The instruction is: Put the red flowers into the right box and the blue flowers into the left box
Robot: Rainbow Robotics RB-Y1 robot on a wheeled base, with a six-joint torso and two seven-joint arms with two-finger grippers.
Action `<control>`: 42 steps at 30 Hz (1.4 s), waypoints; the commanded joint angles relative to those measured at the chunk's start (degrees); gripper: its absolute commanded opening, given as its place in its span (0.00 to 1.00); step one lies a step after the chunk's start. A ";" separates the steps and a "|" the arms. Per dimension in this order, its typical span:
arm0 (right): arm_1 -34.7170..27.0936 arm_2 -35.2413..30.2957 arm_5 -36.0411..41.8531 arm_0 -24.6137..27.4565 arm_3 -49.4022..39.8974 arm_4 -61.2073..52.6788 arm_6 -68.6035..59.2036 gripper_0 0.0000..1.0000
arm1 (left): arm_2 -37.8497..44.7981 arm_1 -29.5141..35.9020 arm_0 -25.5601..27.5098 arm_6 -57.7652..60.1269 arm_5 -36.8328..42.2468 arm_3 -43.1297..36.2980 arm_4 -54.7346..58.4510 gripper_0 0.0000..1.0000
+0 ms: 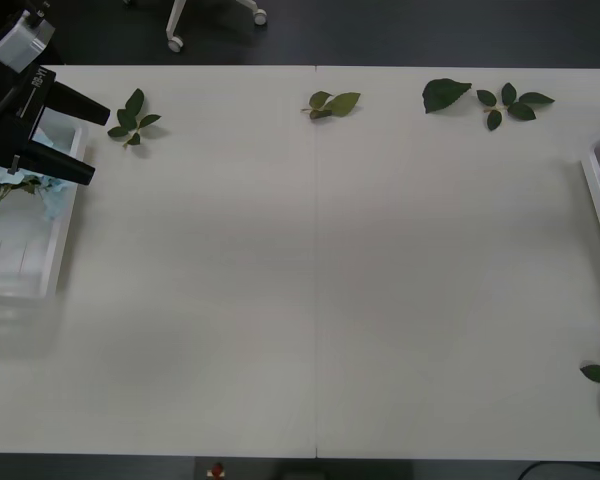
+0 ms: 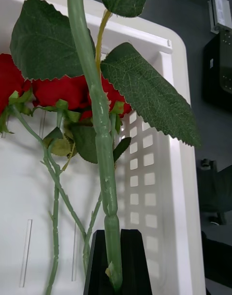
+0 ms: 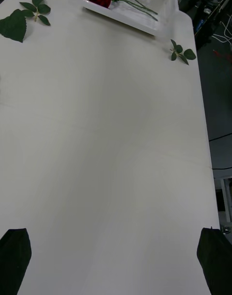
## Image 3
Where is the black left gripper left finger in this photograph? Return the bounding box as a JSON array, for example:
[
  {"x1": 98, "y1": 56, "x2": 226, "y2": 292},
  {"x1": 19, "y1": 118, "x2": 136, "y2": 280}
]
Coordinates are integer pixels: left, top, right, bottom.
[{"x1": 0, "y1": 228, "x2": 32, "y2": 295}]

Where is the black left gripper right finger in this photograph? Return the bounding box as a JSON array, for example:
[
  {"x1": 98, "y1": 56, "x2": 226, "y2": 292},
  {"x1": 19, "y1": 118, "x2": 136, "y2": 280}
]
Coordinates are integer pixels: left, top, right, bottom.
[{"x1": 196, "y1": 226, "x2": 232, "y2": 295}]

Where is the small green leaf twig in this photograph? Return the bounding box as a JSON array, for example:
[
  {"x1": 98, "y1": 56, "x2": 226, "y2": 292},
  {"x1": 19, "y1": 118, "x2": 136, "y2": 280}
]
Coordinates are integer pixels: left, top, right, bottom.
[
  {"x1": 169, "y1": 39, "x2": 197, "y2": 66},
  {"x1": 19, "y1": 0, "x2": 52, "y2": 27}
]

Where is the large single green leaf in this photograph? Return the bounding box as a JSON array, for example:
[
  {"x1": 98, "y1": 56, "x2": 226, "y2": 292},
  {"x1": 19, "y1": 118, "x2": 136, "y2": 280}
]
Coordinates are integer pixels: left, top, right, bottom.
[{"x1": 0, "y1": 8, "x2": 28, "y2": 44}]

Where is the shallow white plastic box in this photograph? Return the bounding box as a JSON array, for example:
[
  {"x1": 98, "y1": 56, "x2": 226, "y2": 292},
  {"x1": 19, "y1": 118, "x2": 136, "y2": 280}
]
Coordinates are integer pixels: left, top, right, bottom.
[{"x1": 82, "y1": 0, "x2": 180, "y2": 36}]

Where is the white table leg frame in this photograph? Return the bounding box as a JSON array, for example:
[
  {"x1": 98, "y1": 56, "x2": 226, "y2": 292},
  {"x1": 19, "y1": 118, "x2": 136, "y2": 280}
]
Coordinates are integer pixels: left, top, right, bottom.
[{"x1": 214, "y1": 177, "x2": 232, "y2": 222}]

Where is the black cable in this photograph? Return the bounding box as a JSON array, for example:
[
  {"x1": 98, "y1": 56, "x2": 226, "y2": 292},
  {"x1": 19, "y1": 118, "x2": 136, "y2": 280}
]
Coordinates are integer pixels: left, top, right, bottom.
[{"x1": 208, "y1": 133, "x2": 232, "y2": 142}]

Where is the white cable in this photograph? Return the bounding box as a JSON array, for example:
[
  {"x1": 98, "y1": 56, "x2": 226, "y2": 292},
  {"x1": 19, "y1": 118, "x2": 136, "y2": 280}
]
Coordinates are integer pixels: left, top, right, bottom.
[{"x1": 212, "y1": 8, "x2": 232, "y2": 44}]

